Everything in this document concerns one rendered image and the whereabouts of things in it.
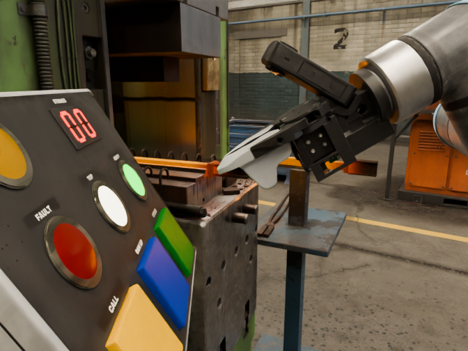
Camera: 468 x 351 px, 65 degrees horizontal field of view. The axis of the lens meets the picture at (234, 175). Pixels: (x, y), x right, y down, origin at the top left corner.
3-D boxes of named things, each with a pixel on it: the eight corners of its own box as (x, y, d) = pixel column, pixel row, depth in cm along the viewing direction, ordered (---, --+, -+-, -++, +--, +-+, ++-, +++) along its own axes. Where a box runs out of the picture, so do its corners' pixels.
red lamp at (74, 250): (116, 268, 28) (111, 215, 27) (69, 299, 24) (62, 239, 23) (84, 261, 30) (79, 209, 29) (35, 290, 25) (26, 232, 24)
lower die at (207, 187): (222, 191, 102) (221, 161, 100) (186, 214, 84) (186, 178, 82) (101, 177, 118) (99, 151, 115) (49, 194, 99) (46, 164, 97)
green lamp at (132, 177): (155, 193, 48) (153, 160, 47) (133, 203, 44) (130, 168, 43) (135, 191, 49) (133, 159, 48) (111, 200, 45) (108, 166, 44)
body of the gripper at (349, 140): (313, 186, 43) (406, 134, 42) (279, 122, 41) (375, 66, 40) (299, 170, 51) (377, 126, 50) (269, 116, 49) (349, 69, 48)
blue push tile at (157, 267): (191, 286, 43) (155, 234, 41) (186, 327, 36) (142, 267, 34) (178, 293, 43) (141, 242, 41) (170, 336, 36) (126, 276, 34)
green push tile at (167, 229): (195, 248, 52) (166, 206, 51) (192, 274, 45) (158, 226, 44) (184, 254, 52) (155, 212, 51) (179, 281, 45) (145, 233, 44)
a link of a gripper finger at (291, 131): (257, 161, 41) (326, 122, 41) (250, 150, 41) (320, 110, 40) (252, 154, 46) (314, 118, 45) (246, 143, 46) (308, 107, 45)
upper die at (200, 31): (221, 58, 94) (221, 17, 92) (182, 51, 76) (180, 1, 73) (90, 61, 109) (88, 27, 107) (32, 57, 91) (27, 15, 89)
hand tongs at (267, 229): (291, 190, 181) (291, 187, 181) (299, 191, 179) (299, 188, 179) (256, 236, 126) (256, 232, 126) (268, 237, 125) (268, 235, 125)
